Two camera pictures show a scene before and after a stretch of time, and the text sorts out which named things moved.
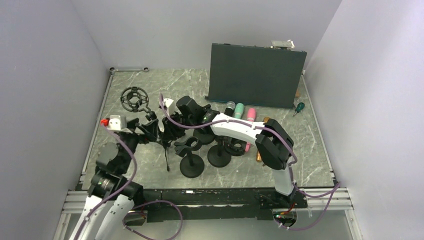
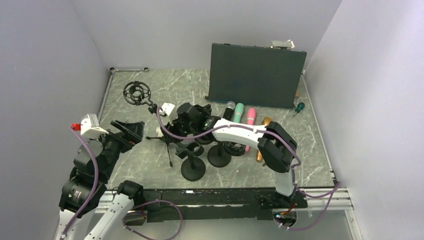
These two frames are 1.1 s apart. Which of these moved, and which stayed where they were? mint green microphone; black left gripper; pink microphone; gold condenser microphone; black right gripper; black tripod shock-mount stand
Moved: black left gripper; black tripod shock-mount stand
Stayed: gold condenser microphone; mint green microphone; black right gripper; pink microphone
